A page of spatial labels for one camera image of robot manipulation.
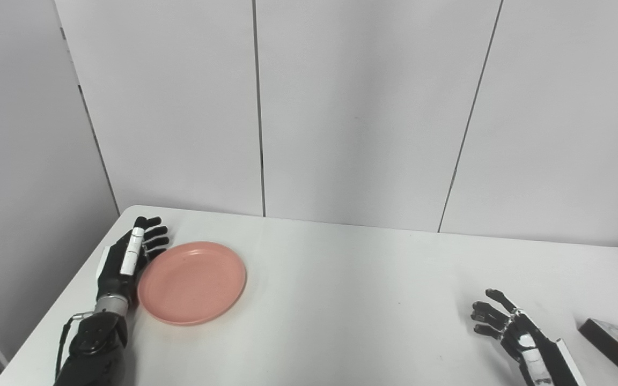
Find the chocolate cake slice with fruit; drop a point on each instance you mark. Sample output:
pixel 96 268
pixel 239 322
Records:
pixel 612 348

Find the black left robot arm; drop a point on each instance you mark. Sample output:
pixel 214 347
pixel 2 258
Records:
pixel 97 348

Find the pink round plate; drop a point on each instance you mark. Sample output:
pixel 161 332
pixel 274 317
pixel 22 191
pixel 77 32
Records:
pixel 191 283

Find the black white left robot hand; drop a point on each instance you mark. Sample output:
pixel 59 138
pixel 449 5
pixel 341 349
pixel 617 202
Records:
pixel 118 273

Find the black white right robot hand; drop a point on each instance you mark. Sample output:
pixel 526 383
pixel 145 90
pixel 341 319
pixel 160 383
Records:
pixel 534 354

